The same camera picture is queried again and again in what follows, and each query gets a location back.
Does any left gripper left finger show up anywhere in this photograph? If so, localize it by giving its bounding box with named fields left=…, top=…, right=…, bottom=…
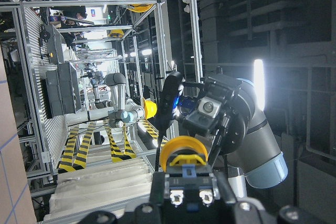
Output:
left=149, top=172, right=170, bottom=206

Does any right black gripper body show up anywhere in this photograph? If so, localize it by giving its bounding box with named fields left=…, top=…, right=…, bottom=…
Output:
left=178, top=76, right=247, bottom=156

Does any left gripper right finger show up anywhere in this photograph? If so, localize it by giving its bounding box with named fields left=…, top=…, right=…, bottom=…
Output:
left=213, top=172, right=237, bottom=206

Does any yellow push button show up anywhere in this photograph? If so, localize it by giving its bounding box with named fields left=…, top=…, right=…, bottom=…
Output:
left=160, top=135, right=221, bottom=211

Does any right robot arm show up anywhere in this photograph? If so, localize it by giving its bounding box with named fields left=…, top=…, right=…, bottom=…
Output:
left=182, top=74, right=288, bottom=189

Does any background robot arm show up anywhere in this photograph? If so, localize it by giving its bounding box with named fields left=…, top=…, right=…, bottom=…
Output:
left=88, top=73, right=155, bottom=206

